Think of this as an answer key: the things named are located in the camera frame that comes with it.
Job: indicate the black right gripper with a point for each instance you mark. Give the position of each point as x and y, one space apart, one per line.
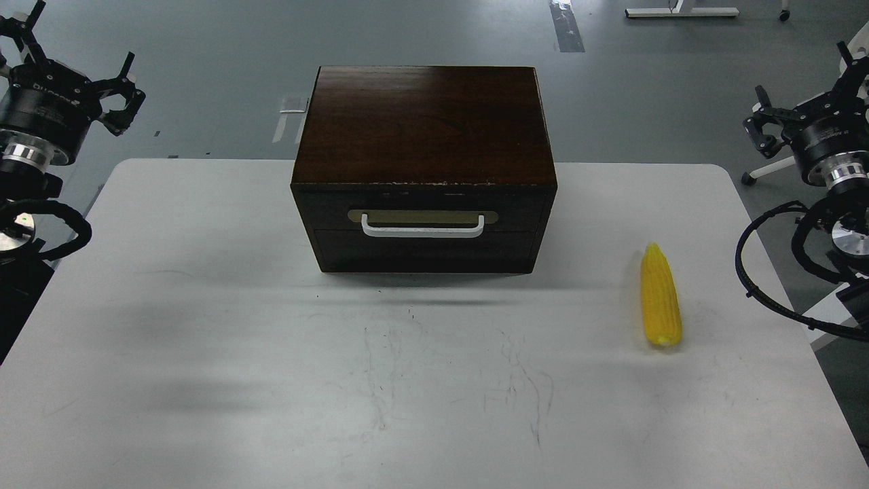
829 139

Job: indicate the dark wooden drawer cabinet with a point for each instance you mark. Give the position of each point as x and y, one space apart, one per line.
447 129

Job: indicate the grey floor tape strip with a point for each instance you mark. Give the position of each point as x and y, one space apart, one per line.
568 37

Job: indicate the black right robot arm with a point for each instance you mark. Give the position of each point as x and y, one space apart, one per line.
845 207

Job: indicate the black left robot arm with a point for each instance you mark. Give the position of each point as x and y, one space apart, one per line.
28 188

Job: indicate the yellow corn cob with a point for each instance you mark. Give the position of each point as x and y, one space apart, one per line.
662 321

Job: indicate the wooden drawer with white handle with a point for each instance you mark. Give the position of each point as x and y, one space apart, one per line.
340 211

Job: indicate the white desk leg base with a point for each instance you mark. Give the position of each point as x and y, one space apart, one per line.
682 9

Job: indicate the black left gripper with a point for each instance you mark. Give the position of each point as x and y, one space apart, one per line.
42 112

